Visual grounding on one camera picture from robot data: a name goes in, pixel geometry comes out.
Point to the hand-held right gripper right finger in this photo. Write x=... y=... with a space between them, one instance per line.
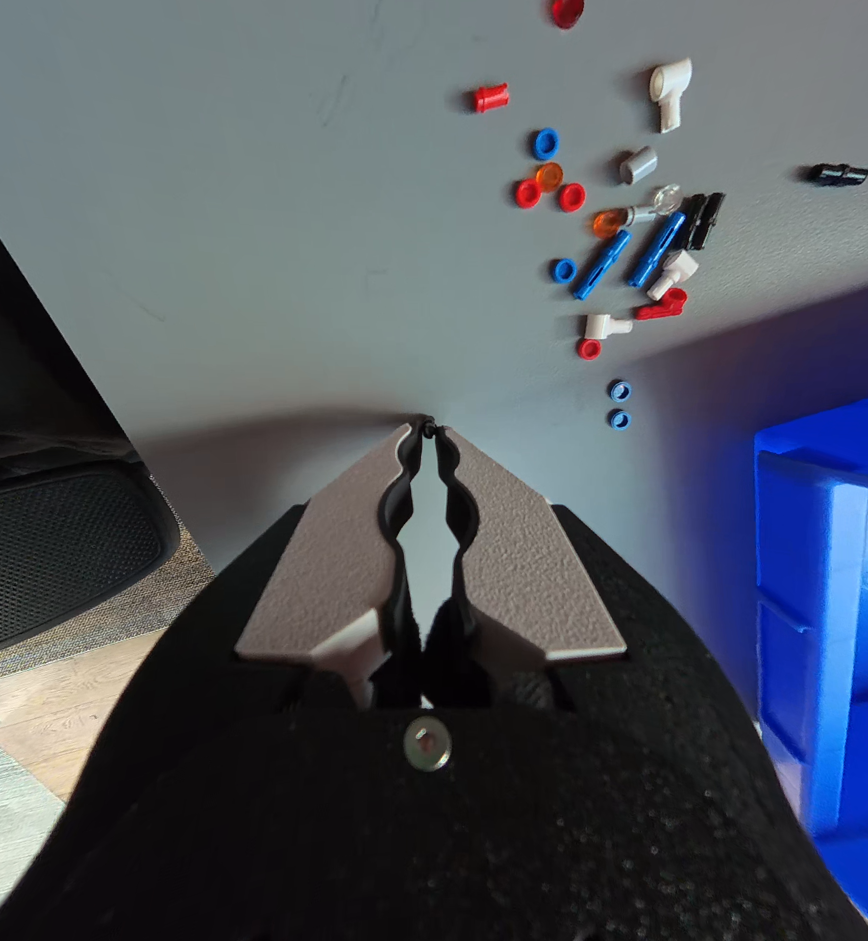
x=529 y=573

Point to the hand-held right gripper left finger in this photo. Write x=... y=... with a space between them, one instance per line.
x=323 y=573

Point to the black lego pin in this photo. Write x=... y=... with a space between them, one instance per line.
x=429 y=426
x=838 y=175

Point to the scattered small lego pieces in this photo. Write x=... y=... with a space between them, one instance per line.
x=528 y=192

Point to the black mesh office chair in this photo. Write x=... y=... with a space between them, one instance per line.
x=51 y=551

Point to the blue plastic bin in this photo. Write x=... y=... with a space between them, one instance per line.
x=845 y=588

